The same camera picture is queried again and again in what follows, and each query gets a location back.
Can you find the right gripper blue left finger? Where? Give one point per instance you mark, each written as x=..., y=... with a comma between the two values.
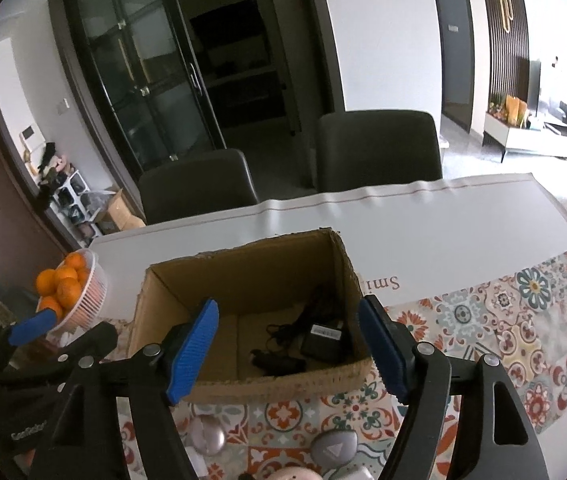
x=188, y=351

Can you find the beige round device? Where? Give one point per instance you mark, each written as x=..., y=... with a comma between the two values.
x=284, y=473

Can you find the black power adapter with cable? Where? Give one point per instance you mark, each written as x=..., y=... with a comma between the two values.
x=292, y=348

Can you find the patterned tablecloth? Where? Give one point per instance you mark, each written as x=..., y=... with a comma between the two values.
x=518, y=318

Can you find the white fruit basket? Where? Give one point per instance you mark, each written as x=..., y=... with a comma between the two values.
x=88, y=307

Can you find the left dark chair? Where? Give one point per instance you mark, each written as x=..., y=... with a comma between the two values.
x=198, y=184

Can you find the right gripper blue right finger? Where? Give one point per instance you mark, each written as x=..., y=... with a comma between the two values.
x=379, y=333

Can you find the brown cardboard box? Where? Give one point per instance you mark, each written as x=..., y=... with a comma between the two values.
x=271, y=281

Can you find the white square charger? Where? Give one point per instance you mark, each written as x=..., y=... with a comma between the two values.
x=358, y=472

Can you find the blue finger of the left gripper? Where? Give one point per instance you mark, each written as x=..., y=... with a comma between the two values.
x=91, y=348
x=32, y=328

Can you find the dark grey round case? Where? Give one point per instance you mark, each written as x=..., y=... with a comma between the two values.
x=334, y=448

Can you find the orange fruit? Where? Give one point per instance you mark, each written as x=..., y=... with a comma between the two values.
x=46, y=283
x=75, y=260
x=68, y=292

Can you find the dark chair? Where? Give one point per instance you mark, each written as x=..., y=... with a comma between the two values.
x=376, y=147
x=198, y=184

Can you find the white shoe shelf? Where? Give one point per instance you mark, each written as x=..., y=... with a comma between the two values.
x=72, y=201

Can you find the dark glass door cabinet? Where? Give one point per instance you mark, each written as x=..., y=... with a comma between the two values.
x=160, y=80

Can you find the right dark chair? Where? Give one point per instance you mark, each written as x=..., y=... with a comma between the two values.
x=376, y=147

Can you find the white tv console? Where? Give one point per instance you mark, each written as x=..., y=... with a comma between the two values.
x=544, y=139

